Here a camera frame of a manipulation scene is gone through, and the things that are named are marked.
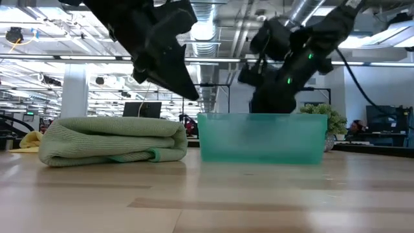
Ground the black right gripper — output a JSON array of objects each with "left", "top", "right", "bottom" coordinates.
[{"left": 250, "top": 75, "right": 298, "bottom": 115}]

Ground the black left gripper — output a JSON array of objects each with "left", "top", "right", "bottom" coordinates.
[{"left": 82, "top": 0, "right": 201, "bottom": 102}]

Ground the teal translucent plastic bin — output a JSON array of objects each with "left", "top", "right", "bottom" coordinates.
[{"left": 196, "top": 112, "right": 329, "bottom": 165}]

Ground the pale green microfiber towel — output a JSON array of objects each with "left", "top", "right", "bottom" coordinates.
[{"left": 38, "top": 116, "right": 189, "bottom": 168}]

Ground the yellow microfiber towel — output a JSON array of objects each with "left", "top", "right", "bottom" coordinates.
[{"left": 8, "top": 130, "right": 43, "bottom": 154}]

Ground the black computer monitor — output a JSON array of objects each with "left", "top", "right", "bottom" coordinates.
[{"left": 122, "top": 101, "right": 162, "bottom": 119}]

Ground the artificial plant in patterned pot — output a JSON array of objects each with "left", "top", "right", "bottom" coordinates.
[{"left": 299, "top": 103, "right": 349, "bottom": 153}]

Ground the person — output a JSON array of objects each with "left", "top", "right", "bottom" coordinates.
[{"left": 347, "top": 118, "right": 367, "bottom": 137}]

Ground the white building pillar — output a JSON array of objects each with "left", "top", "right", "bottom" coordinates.
[{"left": 59, "top": 64, "right": 89, "bottom": 120}]

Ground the black keyboard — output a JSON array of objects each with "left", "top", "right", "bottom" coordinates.
[{"left": 332, "top": 144, "right": 414, "bottom": 159}]

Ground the dark desk monitor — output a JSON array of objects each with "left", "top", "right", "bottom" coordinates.
[{"left": 365, "top": 105, "right": 409, "bottom": 134}]

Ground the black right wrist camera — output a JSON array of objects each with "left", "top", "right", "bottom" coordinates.
[{"left": 237, "top": 60, "right": 268, "bottom": 87}]

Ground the corrugated silver duct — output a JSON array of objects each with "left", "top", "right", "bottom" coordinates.
[{"left": 190, "top": 3, "right": 221, "bottom": 114}]

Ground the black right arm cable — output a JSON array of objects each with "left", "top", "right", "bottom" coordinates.
[{"left": 335, "top": 47, "right": 414, "bottom": 131}]

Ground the slanted silver ventilation duct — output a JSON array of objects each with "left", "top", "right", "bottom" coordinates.
[{"left": 284, "top": 0, "right": 327, "bottom": 28}]

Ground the long ceiling light rail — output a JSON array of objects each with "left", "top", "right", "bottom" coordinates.
[{"left": 0, "top": 54, "right": 414, "bottom": 67}]

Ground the black ceiling cable reel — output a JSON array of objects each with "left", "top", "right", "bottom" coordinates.
[{"left": 5, "top": 27, "right": 24, "bottom": 45}]

